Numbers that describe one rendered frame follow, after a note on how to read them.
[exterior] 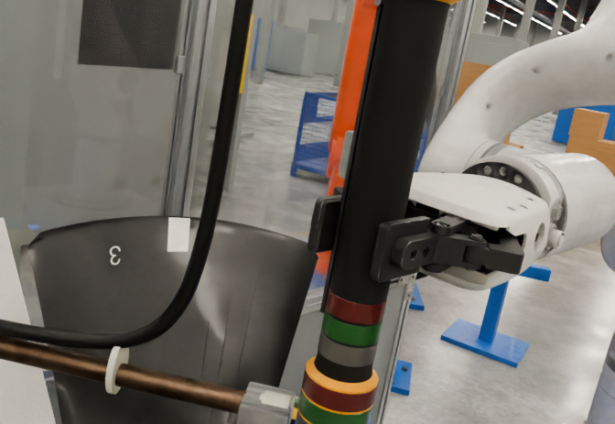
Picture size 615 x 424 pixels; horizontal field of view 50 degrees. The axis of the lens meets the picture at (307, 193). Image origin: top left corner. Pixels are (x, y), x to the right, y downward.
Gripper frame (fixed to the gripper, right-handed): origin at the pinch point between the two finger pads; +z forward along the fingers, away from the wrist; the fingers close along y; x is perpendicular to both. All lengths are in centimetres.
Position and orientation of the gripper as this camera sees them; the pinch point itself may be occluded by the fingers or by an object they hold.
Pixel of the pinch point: (367, 234)
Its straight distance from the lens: 37.1
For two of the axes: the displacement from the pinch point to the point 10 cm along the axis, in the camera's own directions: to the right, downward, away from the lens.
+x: 1.7, -9.6, -2.3
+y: -7.3, -2.8, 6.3
